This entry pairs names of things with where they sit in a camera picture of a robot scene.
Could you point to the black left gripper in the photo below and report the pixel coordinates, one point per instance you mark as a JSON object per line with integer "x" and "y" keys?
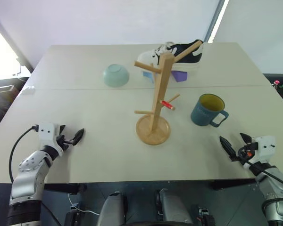
{"x": 61, "y": 141}

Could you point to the pale green bowl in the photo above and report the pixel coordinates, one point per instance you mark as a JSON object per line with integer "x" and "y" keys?
{"x": 115, "y": 75}

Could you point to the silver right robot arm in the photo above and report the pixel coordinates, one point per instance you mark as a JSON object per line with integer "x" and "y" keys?
{"x": 273, "y": 186}

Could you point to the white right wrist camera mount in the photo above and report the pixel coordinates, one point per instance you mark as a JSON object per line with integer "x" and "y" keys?
{"x": 265, "y": 148}

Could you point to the black and white sneaker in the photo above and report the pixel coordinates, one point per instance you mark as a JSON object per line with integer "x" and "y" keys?
{"x": 189, "y": 60}

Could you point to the grey rounded housing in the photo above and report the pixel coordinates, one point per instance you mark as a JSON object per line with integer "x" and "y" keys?
{"x": 112, "y": 209}
{"x": 174, "y": 207}

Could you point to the dark window post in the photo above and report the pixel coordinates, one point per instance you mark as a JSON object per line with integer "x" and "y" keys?
{"x": 213, "y": 21}

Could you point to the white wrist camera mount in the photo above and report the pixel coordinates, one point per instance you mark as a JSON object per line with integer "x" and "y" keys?
{"x": 47, "y": 131}
{"x": 265, "y": 148}

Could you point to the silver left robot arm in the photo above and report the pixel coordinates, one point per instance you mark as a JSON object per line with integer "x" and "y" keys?
{"x": 28, "y": 174}

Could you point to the dark slanted window frame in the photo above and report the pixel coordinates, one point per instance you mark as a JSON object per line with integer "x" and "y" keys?
{"x": 9, "y": 41}

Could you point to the purple block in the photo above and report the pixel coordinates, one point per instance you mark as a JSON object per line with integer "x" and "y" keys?
{"x": 180, "y": 75}

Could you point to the wooden mug tree stand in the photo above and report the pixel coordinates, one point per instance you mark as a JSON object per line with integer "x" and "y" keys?
{"x": 155, "y": 110}

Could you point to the cardboard box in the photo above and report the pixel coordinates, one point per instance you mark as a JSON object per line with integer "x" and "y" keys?
{"x": 4, "y": 91}

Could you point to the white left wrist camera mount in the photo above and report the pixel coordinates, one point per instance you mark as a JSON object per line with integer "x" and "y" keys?
{"x": 47, "y": 131}

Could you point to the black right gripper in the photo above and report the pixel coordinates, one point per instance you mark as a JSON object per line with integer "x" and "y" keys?
{"x": 246, "y": 153}

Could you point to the blue enamel mug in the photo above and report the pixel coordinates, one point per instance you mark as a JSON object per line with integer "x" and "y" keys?
{"x": 202, "y": 115}

